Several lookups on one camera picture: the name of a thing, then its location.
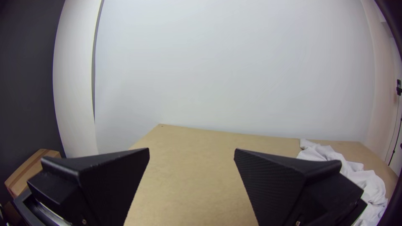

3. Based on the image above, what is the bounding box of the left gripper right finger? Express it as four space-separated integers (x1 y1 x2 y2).
234 148 368 226

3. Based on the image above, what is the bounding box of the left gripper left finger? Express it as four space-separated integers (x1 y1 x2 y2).
27 148 150 226

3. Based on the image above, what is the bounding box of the white t-shirt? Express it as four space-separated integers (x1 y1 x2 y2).
296 139 389 226

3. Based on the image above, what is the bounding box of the large brown cardboard box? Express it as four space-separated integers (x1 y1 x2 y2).
5 149 62 198

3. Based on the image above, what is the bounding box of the black cable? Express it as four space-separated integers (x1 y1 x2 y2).
388 94 402 167

